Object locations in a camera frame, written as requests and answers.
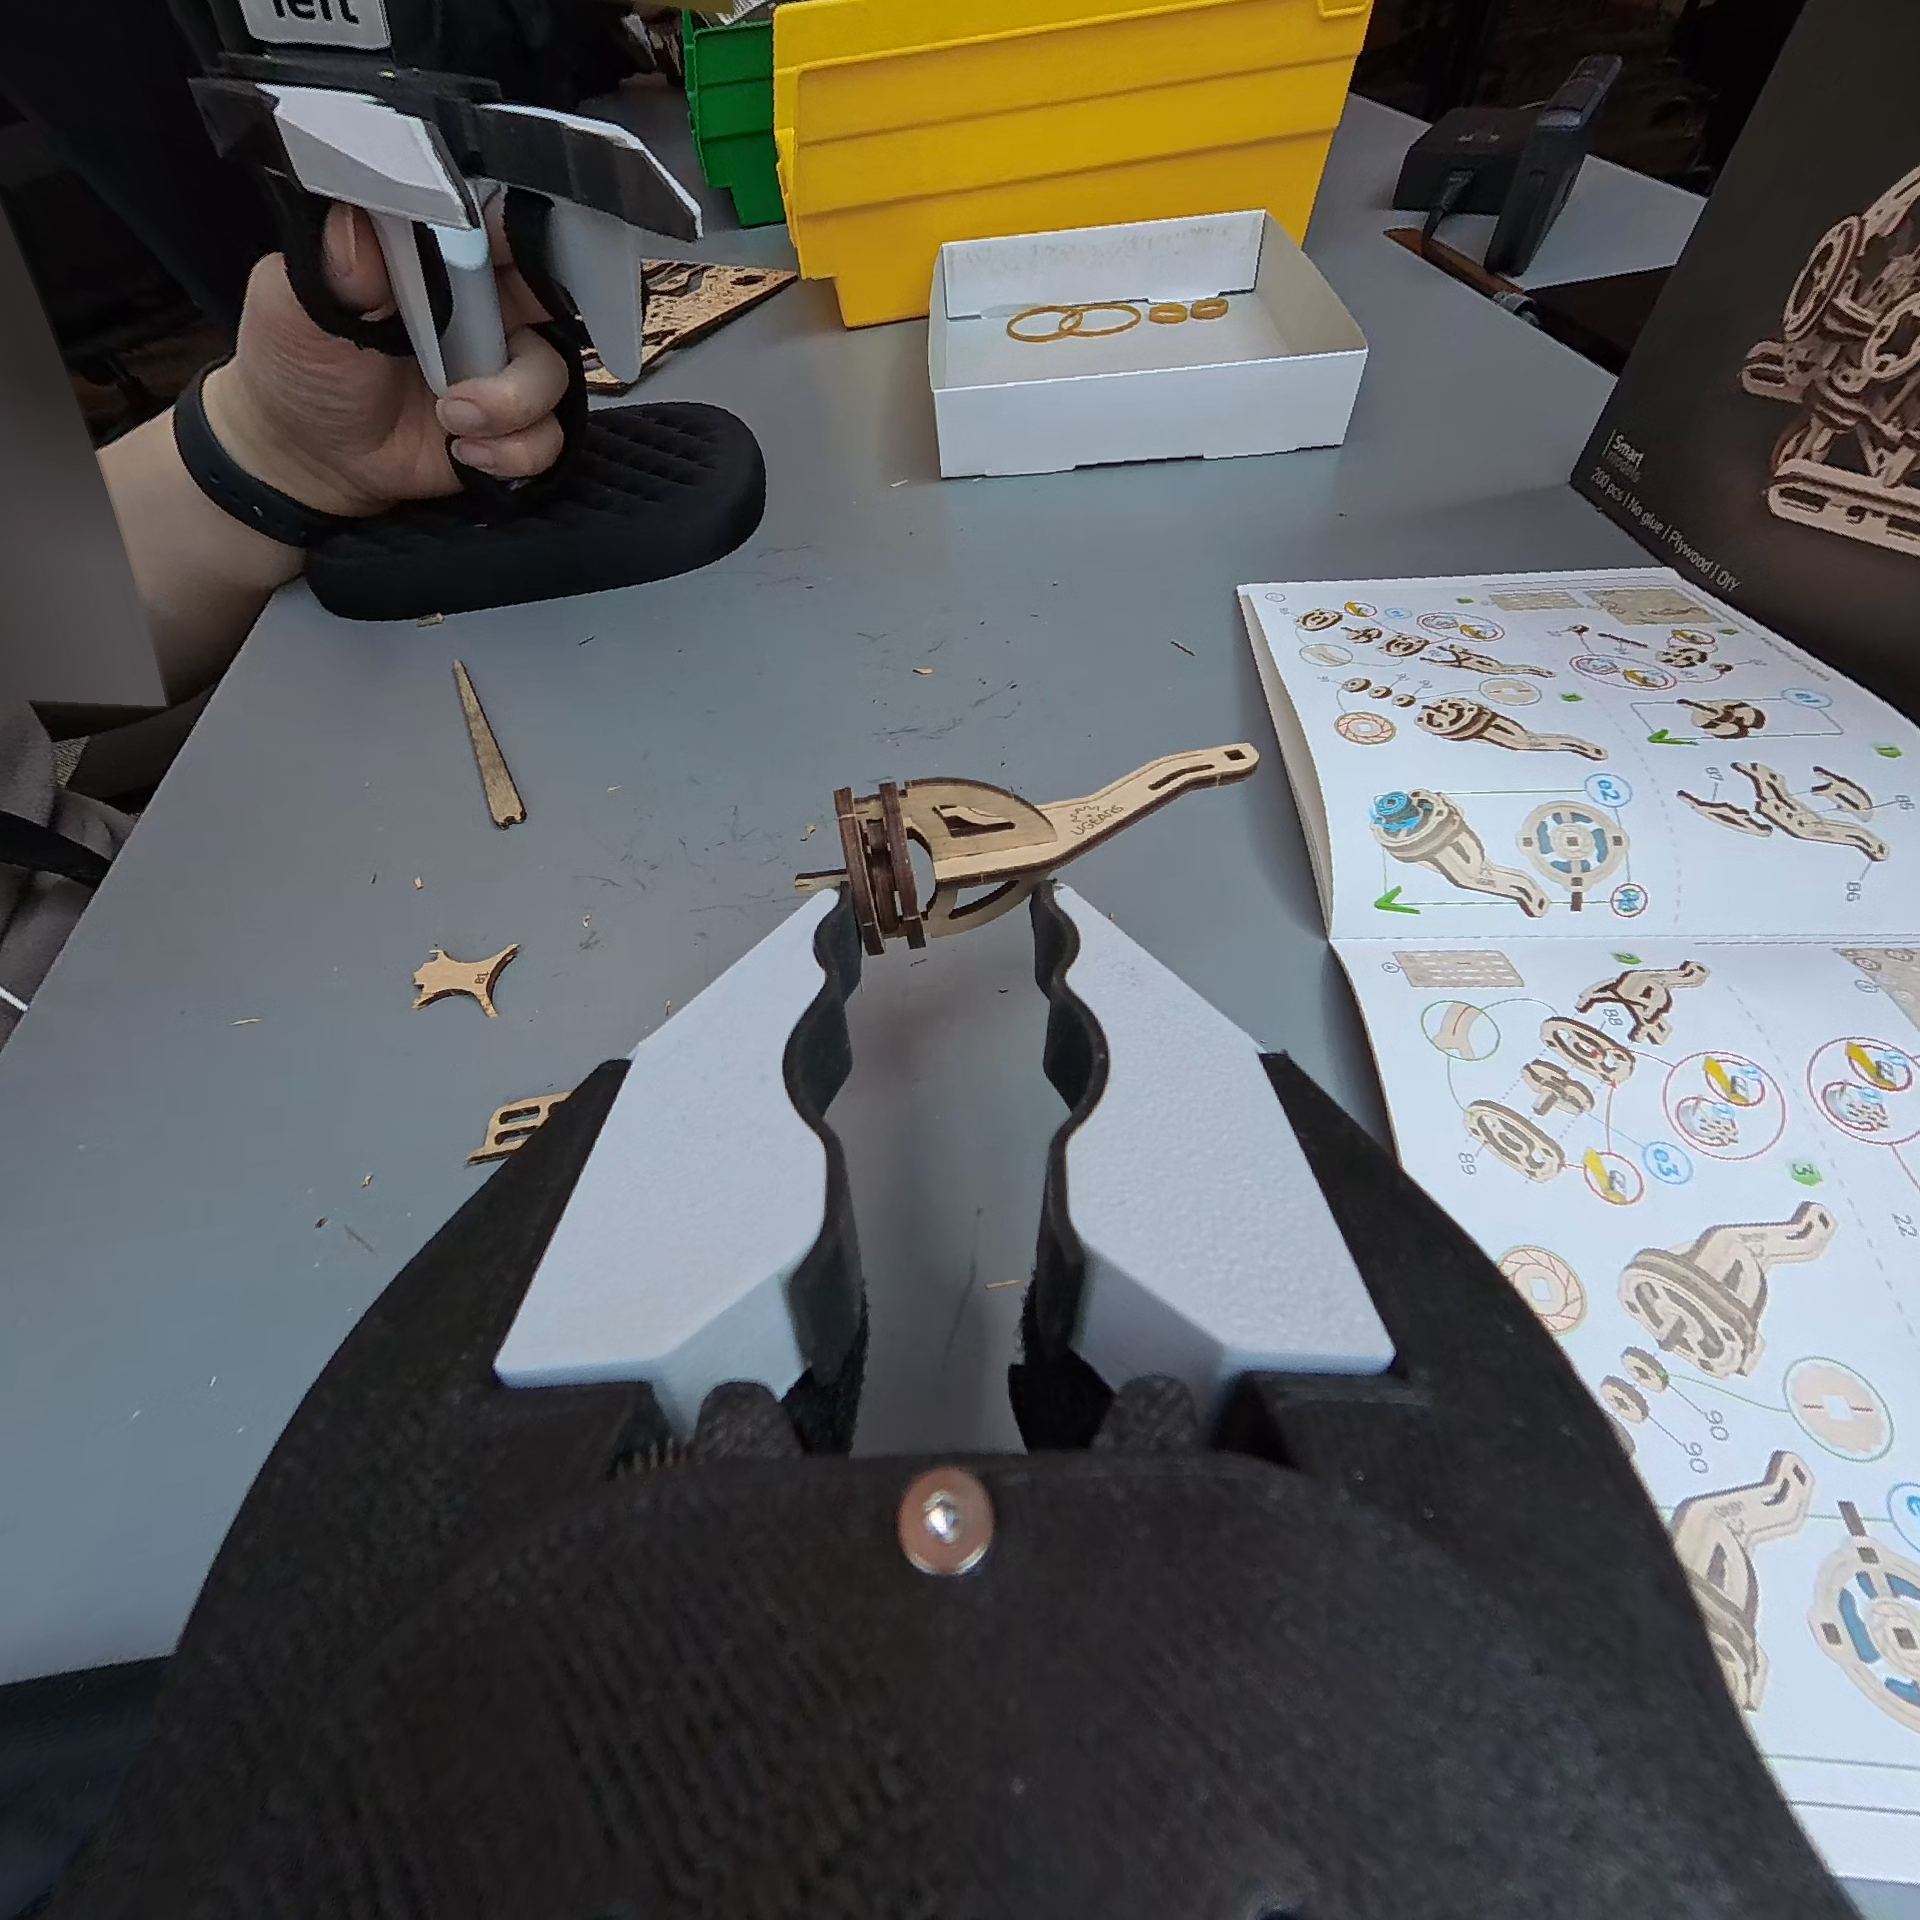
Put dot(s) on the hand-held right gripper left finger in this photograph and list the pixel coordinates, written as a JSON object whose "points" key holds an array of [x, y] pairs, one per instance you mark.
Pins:
{"points": [[674, 1201]]}

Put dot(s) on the pointed wooden stick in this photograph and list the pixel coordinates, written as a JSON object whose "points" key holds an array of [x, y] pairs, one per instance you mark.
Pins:
{"points": [[486, 751]]}

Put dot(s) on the yellow plastic bin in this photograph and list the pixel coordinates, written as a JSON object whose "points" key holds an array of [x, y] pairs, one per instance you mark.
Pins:
{"points": [[1049, 135]]}

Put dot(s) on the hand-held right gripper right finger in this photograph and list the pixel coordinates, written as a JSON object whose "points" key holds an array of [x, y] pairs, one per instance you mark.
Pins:
{"points": [[1213, 1201]]}

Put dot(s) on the black electronic device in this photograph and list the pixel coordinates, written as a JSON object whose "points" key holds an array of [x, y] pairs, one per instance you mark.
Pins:
{"points": [[1546, 166]]}

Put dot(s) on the slotted wooden piece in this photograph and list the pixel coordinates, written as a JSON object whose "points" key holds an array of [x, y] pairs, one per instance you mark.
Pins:
{"points": [[517, 1128]]}

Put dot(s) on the wooden model assembly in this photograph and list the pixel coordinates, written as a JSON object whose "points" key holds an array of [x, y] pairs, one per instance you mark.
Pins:
{"points": [[973, 840]]}

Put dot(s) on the person's left hand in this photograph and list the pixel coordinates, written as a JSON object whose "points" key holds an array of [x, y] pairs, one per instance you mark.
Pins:
{"points": [[330, 422]]}

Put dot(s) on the star-shaped wooden piece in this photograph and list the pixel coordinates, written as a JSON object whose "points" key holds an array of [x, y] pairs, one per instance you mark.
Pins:
{"points": [[465, 979]]}

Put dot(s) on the large tan rubber band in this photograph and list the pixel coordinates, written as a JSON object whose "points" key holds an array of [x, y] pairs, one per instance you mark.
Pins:
{"points": [[1114, 319], [1043, 326]]}

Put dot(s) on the white cardboard box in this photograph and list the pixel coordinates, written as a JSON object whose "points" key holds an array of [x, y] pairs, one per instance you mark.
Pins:
{"points": [[1140, 398]]}

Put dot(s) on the black ribbed gripper stand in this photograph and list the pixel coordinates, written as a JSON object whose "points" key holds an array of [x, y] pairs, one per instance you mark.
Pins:
{"points": [[600, 525]]}

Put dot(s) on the dark-edged wooden part sheet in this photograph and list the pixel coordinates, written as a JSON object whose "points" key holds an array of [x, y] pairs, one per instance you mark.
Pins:
{"points": [[704, 301]]}

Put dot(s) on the green plastic bin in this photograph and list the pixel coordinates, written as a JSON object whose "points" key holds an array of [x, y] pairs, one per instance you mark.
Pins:
{"points": [[733, 120]]}

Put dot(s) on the black model kit box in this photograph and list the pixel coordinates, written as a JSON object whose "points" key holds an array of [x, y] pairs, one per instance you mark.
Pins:
{"points": [[1723, 224]]}

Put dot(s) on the person's left forearm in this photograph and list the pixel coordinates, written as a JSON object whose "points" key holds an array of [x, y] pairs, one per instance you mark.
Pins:
{"points": [[195, 600]]}

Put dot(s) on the black wristband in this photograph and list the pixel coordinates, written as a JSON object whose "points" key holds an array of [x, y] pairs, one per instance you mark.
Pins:
{"points": [[241, 480]]}

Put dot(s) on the printed instruction booklet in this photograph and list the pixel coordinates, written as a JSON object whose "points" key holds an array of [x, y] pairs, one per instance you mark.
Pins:
{"points": [[1576, 931]]}

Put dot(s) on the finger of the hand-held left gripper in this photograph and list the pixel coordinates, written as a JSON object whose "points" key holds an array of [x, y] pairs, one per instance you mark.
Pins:
{"points": [[374, 149], [600, 166]]}

